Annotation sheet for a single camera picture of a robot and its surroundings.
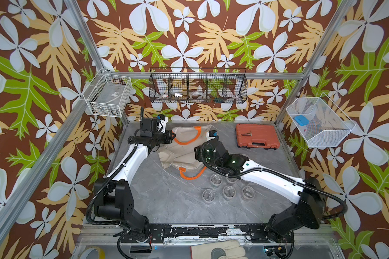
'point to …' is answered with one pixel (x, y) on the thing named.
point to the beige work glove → (229, 249)
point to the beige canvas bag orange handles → (180, 154)
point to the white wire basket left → (108, 94)
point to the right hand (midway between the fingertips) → (197, 149)
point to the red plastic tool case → (256, 136)
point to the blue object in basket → (301, 120)
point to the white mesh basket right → (328, 124)
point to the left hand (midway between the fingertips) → (175, 132)
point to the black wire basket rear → (198, 85)
